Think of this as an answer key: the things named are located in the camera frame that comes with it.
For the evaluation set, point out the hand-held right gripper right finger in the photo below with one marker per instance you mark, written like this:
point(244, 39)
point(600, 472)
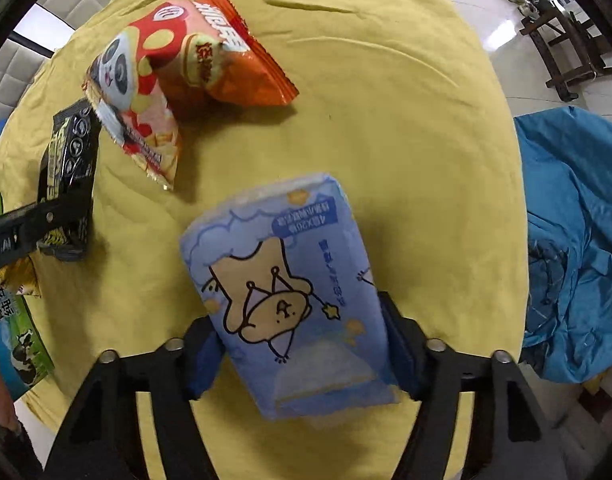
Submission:
point(400, 355)

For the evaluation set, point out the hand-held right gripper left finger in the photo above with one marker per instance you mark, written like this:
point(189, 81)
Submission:
point(202, 362)

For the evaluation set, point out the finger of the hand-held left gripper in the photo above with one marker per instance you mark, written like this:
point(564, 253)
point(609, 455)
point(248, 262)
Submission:
point(56, 217)

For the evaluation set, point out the black snack packet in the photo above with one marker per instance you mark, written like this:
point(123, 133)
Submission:
point(73, 152)

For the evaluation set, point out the blue cartoon tissue pack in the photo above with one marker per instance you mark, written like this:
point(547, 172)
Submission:
point(286, 300)

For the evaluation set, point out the yellow snack packet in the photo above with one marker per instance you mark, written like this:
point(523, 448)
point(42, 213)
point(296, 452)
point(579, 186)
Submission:
point(21, 275)

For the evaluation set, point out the green cow print packet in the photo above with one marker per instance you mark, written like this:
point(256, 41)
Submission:
point(21, 350)

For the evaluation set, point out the panda print snack packet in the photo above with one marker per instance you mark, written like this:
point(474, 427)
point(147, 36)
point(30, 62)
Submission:
point(131, 105)

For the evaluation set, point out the grey padded headboard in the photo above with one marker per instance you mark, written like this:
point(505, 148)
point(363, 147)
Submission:
point(46, 40)

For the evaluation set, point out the yellow bed sheet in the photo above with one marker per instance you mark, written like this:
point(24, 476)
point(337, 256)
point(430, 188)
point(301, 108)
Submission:
point(386, 150)

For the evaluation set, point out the blue cloth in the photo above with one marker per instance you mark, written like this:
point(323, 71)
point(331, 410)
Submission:
point(571, 240)

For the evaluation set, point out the orange-red snack packet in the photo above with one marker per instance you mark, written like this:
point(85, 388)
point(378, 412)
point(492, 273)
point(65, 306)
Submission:
point(236, 60)

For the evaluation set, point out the dark wooden chair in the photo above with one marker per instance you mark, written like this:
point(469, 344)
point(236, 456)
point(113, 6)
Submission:
point(561, 45)

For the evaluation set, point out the pair of light shoes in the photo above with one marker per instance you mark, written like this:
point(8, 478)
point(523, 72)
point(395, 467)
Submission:
point(523, 2)

